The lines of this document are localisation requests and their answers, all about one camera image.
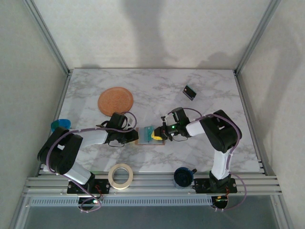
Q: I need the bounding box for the aluminium frame post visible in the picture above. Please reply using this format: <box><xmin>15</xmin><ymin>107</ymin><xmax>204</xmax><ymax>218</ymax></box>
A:
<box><xmin>234</xmin><ymin>0</ymin><xmax>282</xmax><ymax>76</ymax></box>
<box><xmin>22</xmin><ymin>0</ymin><xmax>73</xmax><ymax>76</ymax></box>

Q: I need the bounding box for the orange round cork mat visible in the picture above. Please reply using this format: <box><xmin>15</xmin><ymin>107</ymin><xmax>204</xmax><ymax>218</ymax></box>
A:
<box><xmin>97</xmin><ymin>87</ymin><xmax>134</xmax><ymax>117</ymax></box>

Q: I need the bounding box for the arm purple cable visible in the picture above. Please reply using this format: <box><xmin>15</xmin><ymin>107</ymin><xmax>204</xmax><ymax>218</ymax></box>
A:
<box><xmin>166</xmin><ymin>107</ymin><xmax>247</xmax><ymax>213</ymax></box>
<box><xmin>47</xmin><ymin>111</ymin><xmax>137</xmax><ymax>213</ymax></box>

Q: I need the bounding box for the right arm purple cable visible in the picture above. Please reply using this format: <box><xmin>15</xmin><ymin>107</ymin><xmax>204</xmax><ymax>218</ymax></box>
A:
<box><xmin>166</xmin><ymin>107</ymin><xmax>247</xmax><ymax>213</ymax></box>

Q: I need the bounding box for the aluminium side rail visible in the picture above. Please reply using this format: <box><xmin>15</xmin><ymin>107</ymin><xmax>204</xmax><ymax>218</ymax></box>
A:
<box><xmin>234</xmin><ymin>70</ymin><xmax>271</xmax><ymax>177</ymax></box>
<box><xmin>35</xmin><ymin>70</ymin><xmax>73</xmax><ymax>177</ymax></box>

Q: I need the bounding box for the aluminium slotted cross rail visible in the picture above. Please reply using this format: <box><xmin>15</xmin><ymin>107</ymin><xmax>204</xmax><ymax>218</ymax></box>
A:
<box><xmin>22</xmin><ymin>175</ymin><xmax>283</xmax><ymax>198</ymax></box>

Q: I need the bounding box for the small wooden box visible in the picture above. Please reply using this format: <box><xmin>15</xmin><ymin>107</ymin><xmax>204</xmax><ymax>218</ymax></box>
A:
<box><xmin>134</xmin><ymin>126</ymin><xmax>166</xmax><ymax>146</ymax></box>

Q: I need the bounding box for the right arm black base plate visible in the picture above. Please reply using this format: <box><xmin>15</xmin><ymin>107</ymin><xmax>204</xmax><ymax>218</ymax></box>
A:
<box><xmin>194</xmin><ymin>178</ymin><xmax>237</xmax><ymax>194</ymax></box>

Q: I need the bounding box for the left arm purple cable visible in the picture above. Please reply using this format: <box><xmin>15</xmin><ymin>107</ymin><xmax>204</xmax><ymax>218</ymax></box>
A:
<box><xmin>47</xmin><ymin>111</ymin><xmax>137</xmax><ymax>213</ymax></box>

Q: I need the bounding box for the grey slotted cable duct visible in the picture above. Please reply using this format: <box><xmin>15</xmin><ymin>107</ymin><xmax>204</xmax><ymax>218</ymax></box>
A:
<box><xmin>28</xmin><ymin>197</ymin><xmax>213</xmax><ymax>208</ymax></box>

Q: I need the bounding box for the aluminium frame leg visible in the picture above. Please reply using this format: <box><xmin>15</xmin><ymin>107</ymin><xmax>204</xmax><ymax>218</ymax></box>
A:
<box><xmin>8</xmin><ymin>195</ymin><xmax>31</xmax><ymax>229</ymax></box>
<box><xmin>271</xmin><ymin>195</ymin><xmax>294</xmax><ymax>229</ymax></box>

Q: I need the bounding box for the blue plastic cup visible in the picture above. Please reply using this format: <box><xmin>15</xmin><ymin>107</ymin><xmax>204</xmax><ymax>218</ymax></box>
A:
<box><xmin>51</xmin><ymin>118</ymin><xmax>71</xmax><ymax>132</ymax></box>

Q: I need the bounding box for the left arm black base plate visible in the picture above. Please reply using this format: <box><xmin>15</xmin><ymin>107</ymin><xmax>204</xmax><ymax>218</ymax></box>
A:
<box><xmin>67</xmin><ymin>178</ymin><xmax>111</xmax><ymax>194</ymax></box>

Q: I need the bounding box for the beige masking tape roll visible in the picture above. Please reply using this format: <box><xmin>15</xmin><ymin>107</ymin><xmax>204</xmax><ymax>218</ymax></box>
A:
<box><xmin>108</xmin><ymin>163</ymin><xmax>134</xmax><ymax>190</ymax></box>

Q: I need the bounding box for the dark blue mug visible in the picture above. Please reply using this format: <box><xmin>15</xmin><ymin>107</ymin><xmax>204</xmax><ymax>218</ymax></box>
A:
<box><xmin>173</xmin><ymin>167</ymin><xmax>198</xmax><ymax>189</ymax></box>

